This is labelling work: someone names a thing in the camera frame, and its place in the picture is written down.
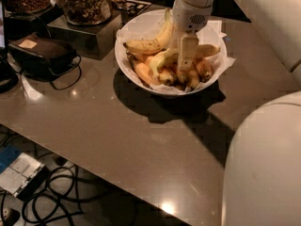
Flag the large yellow banana at back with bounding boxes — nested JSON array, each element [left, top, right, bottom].
[[123, 8, 173, 55]]

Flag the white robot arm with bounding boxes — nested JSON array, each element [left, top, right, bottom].
[[173, 0, 301, 226]]

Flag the white bowl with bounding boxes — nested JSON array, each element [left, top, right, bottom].
[[114, 8, 228, 97]]

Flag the glass jar of granola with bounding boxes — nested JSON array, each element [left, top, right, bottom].
[[58, 0, 112, 25]]

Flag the long yellow-green banana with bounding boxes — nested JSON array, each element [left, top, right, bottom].
[[149, 44, 220, 77]]

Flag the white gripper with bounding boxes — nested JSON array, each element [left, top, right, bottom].
[[168, 0, 213, 70]]

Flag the black tray at back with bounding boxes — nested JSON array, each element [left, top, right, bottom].
[[113, 0, 151, 17]]

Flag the small yellow banana front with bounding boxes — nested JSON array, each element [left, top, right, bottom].
[[186, 68, 199, 89]]

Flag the small orange banana left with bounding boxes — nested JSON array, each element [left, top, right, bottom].
[[128, 56, 160, 86]]

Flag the small orange banana middle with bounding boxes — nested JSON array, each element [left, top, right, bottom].
[[159, 68, 177, 86]]

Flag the black cables on floor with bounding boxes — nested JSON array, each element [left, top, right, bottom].
[[0, 125, 111, 226]]

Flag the white paper bowl liner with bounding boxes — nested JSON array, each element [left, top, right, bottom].
[[116, 16, 237, 95]]

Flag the small orange banana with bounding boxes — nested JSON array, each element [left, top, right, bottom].
[[128, 56, 160, 86], [159, 68, 177, 86], [194, 58, 213, 82]]

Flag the grey power box on floor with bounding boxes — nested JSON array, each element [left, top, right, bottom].
[[0, 153, 49, 202]]

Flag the black monitor stand base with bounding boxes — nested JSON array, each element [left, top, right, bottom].
[[0, 56, 19, 93]]

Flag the black pouch with label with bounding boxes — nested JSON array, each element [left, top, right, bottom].
[[8, 33, 78, 81]]

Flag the dark metal stand block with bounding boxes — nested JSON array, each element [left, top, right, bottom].
[[48, 10, 122, 60]]

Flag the small orange banana right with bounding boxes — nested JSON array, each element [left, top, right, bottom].
[[194, 58, 213, 82]]

